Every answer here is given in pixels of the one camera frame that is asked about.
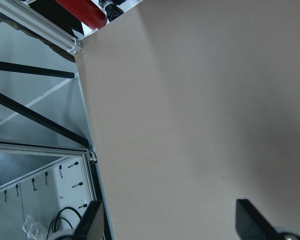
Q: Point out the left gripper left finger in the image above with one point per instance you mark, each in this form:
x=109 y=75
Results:
x=92 y=224

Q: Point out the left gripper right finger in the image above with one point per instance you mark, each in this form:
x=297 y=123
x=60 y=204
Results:
x=251 y=224

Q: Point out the red cylinder bottle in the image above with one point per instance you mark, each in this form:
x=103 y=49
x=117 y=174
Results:
x=86 y=11

